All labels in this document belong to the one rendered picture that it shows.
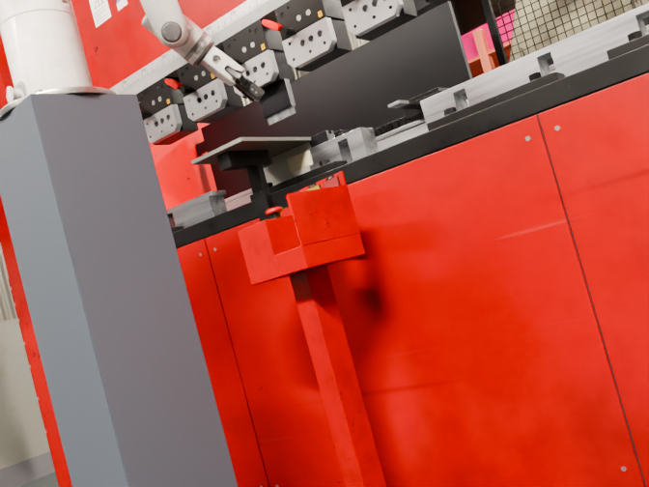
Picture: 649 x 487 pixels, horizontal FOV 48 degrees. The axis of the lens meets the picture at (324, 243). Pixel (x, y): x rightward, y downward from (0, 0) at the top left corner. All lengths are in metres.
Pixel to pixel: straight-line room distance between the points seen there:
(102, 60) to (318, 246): 1.28
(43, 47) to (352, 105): 1.40
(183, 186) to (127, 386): 1.80
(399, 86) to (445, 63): 0.17
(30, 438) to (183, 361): 3.40
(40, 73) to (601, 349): 1.09
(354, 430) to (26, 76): 0.90
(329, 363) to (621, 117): 0.72
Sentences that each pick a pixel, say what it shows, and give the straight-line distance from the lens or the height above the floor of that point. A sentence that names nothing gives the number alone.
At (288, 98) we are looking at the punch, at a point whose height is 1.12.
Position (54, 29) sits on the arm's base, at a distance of 1.26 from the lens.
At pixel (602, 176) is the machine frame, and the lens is 1.43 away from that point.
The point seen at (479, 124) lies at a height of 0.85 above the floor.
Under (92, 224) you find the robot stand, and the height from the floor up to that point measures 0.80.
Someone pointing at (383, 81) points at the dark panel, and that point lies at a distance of 2.40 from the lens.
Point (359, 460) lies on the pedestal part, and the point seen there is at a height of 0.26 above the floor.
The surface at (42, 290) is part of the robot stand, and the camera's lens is 1.20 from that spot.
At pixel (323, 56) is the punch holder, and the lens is 1.89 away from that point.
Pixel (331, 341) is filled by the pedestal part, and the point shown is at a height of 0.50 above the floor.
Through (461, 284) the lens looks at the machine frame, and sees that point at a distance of 1.56.
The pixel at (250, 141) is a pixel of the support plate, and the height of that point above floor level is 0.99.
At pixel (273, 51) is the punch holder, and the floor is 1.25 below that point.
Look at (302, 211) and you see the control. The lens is 1.43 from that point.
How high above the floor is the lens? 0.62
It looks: 3 degrees up
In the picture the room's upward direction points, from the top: 15 degrees counter-clockwise
